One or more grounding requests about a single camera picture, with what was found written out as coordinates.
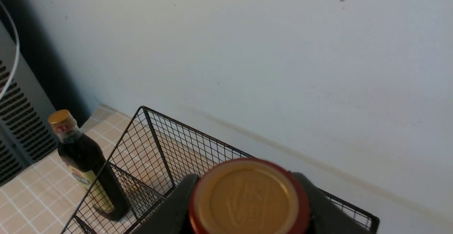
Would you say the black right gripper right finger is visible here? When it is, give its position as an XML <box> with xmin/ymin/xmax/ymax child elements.
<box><xmin>291</xmin><ymin>172</ymin><xmax>370</xmax><ymax>234</ymax></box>

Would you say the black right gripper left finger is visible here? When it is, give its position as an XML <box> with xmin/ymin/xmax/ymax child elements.
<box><xmin>133</xmin><ymin>174</ymin><xmax>200</xmax><ymax>234</ymax></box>

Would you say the soy sauce bottle red cap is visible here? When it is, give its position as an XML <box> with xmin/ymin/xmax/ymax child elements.
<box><xmin>188</xmin><ymin>158</ymin><xmax>310</xmax><ymax>234</ymax></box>

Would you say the vinegar bottle with beige label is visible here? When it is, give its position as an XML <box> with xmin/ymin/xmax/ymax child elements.
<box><xmin>47</xmin><ymin>109</ymin><xmax>129</xmax><ymax>221</ymax></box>

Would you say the grey vented appliance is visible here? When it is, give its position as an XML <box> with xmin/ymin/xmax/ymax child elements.
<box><xmin>0</xmin><ymin>20</ymin><xmax>59</xmax><ymax>187</ymax></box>

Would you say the black wire mesh shelf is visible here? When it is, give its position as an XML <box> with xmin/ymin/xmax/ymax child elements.
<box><xmin>62</xmin><ymin>106</ymin><xmax>380</xmax><ymax>234</ymax></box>

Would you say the white cable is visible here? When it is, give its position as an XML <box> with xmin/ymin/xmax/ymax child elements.
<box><xmin>0</xmin><ymin>1</ymin><xmax>20</xmax><ymax>100</ymax></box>

